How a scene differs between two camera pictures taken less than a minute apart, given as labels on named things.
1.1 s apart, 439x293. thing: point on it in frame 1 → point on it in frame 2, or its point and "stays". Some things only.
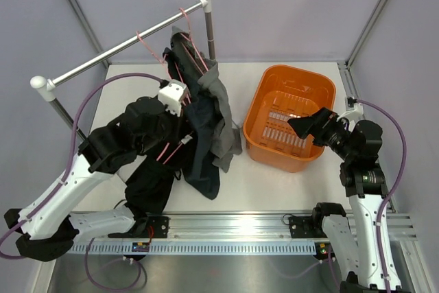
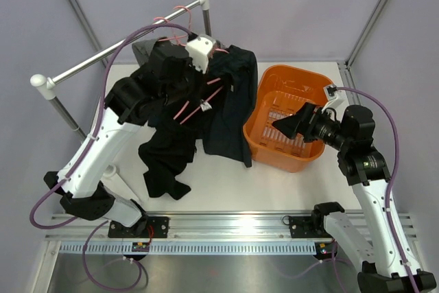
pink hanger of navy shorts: x=162 y=59 → x=173 y=38
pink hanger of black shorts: x=185 y=139 → x=204 y=106
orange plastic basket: x=275 y=95 stays
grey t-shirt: x=229 y=140 → x=142 y=49
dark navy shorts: x=199 y=173 → x=236 y=66
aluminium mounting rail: x=221 y=226 stays
